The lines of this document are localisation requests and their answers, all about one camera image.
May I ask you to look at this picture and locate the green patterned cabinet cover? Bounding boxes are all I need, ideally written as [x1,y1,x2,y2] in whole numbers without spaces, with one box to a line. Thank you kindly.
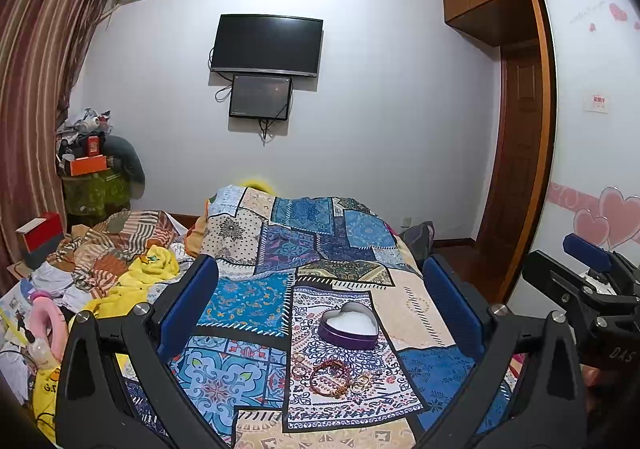
[62,170,130,217]

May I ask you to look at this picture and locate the pink plush headband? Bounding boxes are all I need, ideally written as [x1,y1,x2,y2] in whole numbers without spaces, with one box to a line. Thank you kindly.
[27,291,68,368]

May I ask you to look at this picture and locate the yellow cartoon blanket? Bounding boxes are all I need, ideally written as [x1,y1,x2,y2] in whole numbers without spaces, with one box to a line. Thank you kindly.
[32,243,183,441]

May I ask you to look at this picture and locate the small dark wall monitor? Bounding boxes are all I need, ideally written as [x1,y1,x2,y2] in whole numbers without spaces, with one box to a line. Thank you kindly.
[229,74,293,121]

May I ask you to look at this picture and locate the dark bag on floor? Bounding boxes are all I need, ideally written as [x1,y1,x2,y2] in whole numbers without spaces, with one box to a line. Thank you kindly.
[400,221,435,261]

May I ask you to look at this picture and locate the red beaded bracelet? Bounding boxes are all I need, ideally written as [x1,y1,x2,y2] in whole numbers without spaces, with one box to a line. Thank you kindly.
[308,359,354,399]

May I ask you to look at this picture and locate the blue patchwork bed cover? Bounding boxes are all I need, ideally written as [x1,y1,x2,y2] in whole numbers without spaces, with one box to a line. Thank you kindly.
[165,186,474,448]

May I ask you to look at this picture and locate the orange box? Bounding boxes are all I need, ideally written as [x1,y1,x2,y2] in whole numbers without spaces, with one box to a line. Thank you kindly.
[64,154,108,177]

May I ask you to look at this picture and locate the brown wooden door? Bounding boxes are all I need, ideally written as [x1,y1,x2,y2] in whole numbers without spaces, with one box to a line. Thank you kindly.
[476,41,542,302]

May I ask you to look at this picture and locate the red white box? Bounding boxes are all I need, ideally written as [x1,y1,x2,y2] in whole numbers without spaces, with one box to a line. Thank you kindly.
[15,212,64,269]

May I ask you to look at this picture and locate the white wardrobe door with hearts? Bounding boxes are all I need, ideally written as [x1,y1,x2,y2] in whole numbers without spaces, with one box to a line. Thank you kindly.
[506,0,640,320]

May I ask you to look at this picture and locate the striped brown curtain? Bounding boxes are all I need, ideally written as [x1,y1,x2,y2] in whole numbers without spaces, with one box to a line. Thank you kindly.
[1,0,111,267]

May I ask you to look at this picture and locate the striped orange brown cloth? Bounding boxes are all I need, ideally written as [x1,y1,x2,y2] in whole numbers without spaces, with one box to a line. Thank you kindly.
[47,210,179,299]

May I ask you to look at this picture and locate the dark green plush toy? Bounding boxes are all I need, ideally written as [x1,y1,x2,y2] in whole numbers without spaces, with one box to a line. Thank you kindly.
[103,134,145,200]

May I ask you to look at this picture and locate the purple heart-shaped jewelry box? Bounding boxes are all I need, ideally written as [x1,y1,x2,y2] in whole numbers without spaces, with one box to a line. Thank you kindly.
[318,301,380,351]

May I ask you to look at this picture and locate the black wall television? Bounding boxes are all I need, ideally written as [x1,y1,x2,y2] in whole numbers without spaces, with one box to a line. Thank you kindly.
[209,14,323,78]

